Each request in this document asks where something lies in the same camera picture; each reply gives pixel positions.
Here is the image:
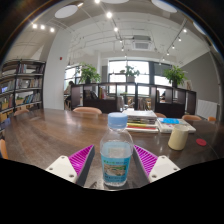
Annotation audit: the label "red-edged white book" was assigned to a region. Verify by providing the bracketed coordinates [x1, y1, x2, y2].
[125, 126, 159, 134]

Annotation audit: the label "white wall radiator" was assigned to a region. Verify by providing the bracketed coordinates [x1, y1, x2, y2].
[196, 99, 218, 120]

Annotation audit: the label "person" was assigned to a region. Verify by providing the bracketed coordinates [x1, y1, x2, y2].
[64, 80, 75, 110]

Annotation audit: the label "thick grey-white book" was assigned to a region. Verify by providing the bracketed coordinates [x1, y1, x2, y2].
[124, 109, 158, 125]

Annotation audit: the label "blue-covered book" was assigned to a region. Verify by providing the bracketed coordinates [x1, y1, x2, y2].
[157, 117, 181, 126]

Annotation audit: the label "flat round red coaster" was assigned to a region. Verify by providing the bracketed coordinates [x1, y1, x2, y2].
[195, 138, 208, 147]

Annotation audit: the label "clear blue-capped water bottle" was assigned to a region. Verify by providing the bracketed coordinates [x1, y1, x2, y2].
[99, 112, 134, 188]

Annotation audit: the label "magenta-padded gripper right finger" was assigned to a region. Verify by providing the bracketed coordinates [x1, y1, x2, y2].
[132, 144, 181, 184]

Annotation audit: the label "potted green plant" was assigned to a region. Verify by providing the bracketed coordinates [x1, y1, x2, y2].
[162, 64, 188, 88]
[124, 64, 141, 83]
[79, 63, 102, 84]

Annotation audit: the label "tall dark bookshelf unit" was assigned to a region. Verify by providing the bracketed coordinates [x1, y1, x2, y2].
[0, 59, 47, 134]

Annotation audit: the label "cream ceramic cup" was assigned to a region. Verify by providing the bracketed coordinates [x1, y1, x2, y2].
[167, 124, 190, 151]

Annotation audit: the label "yellow-spined book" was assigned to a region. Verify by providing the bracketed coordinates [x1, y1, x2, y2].
[126, 122, 158, 129]

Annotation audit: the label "ceiling air conditioner unit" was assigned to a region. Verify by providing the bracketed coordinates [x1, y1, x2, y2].
[131, 34, 154, 52]

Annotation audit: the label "low dark shelf unit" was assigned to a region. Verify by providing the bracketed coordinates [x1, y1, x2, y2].
[69, 82, 198, 119]

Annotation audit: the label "round white ceiling panels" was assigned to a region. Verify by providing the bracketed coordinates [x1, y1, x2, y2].
[54, 0, 208, 36]

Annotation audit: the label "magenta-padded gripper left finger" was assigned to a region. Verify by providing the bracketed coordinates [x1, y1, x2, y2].
[45, 144, 96, 187]

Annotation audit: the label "ceiling spot lights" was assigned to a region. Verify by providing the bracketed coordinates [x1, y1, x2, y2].
[31, 0, 188, 58]

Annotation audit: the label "large glass window wall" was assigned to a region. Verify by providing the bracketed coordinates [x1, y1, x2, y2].
[64, 59, 174, 98]

